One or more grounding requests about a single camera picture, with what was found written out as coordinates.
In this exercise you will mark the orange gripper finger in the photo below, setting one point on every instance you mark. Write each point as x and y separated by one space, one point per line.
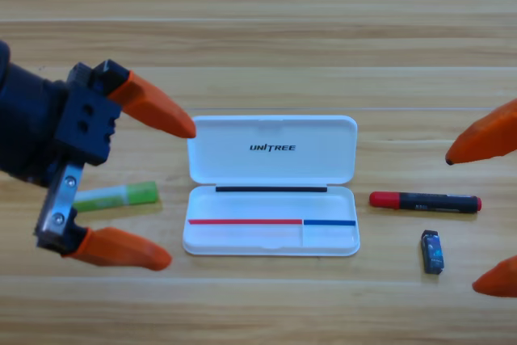
501 282
121 248
488 139

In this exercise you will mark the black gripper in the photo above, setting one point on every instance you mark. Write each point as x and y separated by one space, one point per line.
87 123

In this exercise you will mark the green white highlighter pen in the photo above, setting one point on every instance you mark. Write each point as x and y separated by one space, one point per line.
121 196

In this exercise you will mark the small dark blue eraser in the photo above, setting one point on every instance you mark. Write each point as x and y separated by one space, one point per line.
432 252

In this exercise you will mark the red black marker pen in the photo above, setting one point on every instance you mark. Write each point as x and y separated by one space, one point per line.
424 201

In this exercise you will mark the white Unitree pencil case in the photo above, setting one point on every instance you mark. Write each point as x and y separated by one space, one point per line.
270 159

